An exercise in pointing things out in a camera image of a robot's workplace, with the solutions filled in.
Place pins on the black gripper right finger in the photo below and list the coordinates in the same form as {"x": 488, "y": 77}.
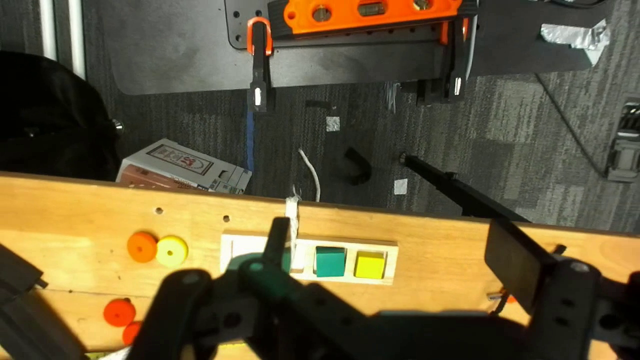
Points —
{"x": 581, "y": 306}

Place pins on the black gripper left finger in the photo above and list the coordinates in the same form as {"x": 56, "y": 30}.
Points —
{"x": 221, "y": 312}

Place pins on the green cube block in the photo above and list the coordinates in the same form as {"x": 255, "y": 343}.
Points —
{"x": 240, "y": 264}

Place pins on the yellow disc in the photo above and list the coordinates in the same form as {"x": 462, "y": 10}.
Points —
{"x": 172, "y": 251}

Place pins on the orange disc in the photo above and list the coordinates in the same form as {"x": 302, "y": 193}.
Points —
{"x": 143, "y": 246}
{"x": 131, "y": 332}
{"x": 119, "y": 312}

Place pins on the white shape sorter board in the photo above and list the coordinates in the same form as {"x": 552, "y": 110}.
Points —
{"x": 302, "y": 257}

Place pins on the teal square block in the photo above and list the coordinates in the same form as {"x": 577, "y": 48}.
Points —
{"x": 331, "y": 263}

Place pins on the printed cardboard box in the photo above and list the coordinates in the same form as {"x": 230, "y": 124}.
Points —
{"x": 186, "y": 167}

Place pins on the yellow square block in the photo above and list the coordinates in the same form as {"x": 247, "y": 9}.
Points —
{"x": 371, "y": 264}

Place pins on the grey ratchet buckle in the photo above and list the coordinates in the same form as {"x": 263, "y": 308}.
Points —
{"x": 627, "y": 151}

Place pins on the black angled bar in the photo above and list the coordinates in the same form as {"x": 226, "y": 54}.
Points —
{"x": 460, "y": 190}

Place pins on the black curved hook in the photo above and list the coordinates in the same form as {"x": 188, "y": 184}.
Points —
{"x": 362, "y": 167}

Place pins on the small white tag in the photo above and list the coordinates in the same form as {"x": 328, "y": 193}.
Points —
{"x": 401, "y": 187}
{"x": 333, "y": 122}

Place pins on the black bag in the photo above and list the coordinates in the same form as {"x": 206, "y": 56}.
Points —
{"x": 52, "y": 121}

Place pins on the crumpled silver tape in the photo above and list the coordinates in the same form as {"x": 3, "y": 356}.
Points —
{"x": 581, "y": 36}

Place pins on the dark floor mat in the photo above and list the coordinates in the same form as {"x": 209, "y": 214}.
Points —
{"x": 172, "y": 47}

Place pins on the black bar clamp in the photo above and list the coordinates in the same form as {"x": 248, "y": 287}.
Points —
{"x": 456, "y": 62}

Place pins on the white pipe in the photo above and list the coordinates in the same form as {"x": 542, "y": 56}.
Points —
{"x": 46, "y": 30}
{"x": 77, "y": 36}

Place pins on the orange spirit level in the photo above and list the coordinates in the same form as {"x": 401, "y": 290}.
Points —
{"x": 372, "y": 16}

